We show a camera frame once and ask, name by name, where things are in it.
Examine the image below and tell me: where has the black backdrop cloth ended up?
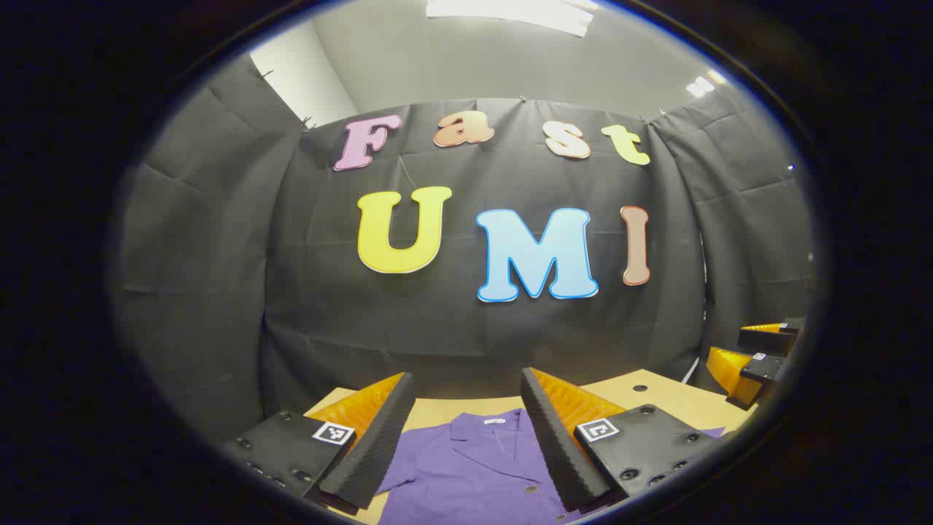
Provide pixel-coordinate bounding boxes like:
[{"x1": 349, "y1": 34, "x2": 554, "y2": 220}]
[{"x1": 109, "y1": 55, "x2": 813, "y2": 438}]

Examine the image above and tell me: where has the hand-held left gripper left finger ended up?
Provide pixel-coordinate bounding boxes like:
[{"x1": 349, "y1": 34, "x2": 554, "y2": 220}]
[{"x1": 219, "y1": 372, "x2": 417, "y2": 517}]

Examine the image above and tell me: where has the purple button shirt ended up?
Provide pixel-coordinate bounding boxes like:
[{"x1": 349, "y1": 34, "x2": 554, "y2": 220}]
[{"x1": 375, "y1": 408, "x2": 728, "y2": 525}]

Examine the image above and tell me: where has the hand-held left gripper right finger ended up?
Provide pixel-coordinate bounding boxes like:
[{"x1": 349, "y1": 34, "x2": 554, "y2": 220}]
[{"x1": 520, "y1": 367, "x2": 732, "y2": 513}]

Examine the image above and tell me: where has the small ceiling light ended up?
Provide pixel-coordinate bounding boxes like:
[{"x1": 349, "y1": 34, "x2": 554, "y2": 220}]
[{"x1": 684, "y1": 69, "x2": 730, "y2": 99}]

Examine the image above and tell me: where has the large ceiling light panel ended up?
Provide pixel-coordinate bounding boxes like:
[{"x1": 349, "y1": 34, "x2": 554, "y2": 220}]
[{"x1": 426, "y1": 0, "x2": 596, "y2": 38}]

